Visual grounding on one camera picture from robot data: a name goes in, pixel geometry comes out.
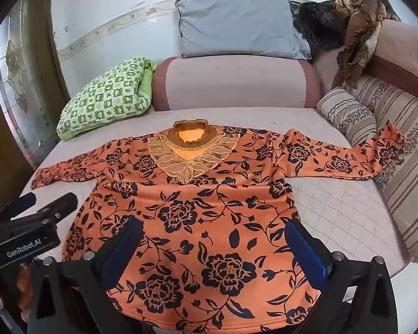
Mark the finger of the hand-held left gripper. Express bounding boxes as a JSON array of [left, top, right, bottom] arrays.
[[0, 192, 37, 217], [18, 192, 79, 228]]

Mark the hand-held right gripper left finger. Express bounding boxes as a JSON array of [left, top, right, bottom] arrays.
[[27, 214, 147, 334]]

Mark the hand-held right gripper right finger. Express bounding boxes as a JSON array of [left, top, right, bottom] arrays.
[[285, 217, 400, 334]]

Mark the orange black floral blouse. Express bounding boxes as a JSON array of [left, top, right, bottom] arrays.
[[31, 119, 406, 334]]

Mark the person's left hand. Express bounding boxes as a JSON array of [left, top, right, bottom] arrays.
[[0, 264, 34, 325]]

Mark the wooden door with glass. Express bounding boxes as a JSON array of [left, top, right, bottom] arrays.
[[0, 0, 71, 213]]

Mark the green checkered pillow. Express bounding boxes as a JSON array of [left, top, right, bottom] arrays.
[[56, 57, 158, 142]]

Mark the small striped floral bolster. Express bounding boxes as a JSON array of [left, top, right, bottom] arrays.
[[316, 87, 378, 147]]

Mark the large striped floral cushion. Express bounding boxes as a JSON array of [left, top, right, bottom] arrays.
[[348, 75, 418, 264]]

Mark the pink brown bolster cushion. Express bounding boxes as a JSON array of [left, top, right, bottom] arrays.
[[151, 57, 324, 112], [313, 19, 418, 99]]

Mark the brown ruffled cloth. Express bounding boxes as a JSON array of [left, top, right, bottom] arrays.
[[334, 0, 402, 90]]

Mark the black furry cloth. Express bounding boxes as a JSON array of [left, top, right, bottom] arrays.
[[293, 1, 349, 55]]

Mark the grey pillow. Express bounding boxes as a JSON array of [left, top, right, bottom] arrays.
[[175, 0, 313, 60]]

